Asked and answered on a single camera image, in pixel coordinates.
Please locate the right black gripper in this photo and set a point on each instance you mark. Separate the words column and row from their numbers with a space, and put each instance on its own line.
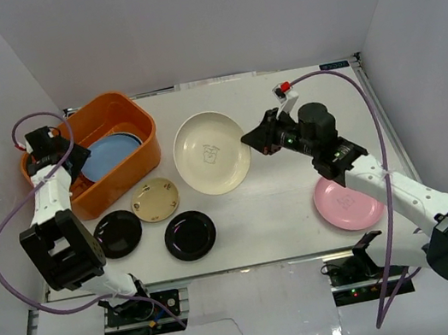
column 264, row 137

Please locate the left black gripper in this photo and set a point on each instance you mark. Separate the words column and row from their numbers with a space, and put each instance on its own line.
column 78, row 157

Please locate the blue plastic plate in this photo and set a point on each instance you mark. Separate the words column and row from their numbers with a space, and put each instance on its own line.
column 107, row 153

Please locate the cream white plate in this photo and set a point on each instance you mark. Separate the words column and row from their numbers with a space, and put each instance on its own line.
column 209, row 155

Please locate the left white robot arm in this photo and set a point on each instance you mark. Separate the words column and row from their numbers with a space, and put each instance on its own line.
column 58, row 244

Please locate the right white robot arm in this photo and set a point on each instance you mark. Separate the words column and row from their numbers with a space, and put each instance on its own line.
column 350, row 165

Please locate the orange plastic bin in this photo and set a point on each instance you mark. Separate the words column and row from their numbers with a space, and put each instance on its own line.
column 107, row 114

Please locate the black plate left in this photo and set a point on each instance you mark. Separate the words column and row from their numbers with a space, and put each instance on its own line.
column 118, row 233

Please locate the black plate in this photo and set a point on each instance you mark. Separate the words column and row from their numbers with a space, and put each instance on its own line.
column 118, row 233
column 190, row 236

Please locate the beige small plate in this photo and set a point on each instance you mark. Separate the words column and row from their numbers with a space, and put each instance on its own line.
column 155, row 199

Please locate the white paper sheets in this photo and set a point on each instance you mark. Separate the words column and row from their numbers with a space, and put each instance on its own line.
column 214, row 81

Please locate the blue label sticker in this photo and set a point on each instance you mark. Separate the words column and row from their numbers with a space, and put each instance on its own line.
column 334, row 65

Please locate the pink plastic plate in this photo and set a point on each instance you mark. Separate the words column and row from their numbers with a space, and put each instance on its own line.
column 345, row 208

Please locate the black plate centre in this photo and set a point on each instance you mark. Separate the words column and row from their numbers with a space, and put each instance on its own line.
column 190, row 236

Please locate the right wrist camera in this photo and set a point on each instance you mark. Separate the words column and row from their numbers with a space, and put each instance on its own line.
column 286, row 96

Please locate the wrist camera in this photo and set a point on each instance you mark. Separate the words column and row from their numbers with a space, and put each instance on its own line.
column 24, row 146
column 286, row 96

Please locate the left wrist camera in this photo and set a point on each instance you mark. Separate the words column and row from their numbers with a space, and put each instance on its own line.
column 24, row 146

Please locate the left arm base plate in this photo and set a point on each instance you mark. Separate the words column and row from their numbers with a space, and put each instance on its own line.
column 157, row 307

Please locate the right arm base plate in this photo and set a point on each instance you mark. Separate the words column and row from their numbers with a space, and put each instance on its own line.
column 351, row 281

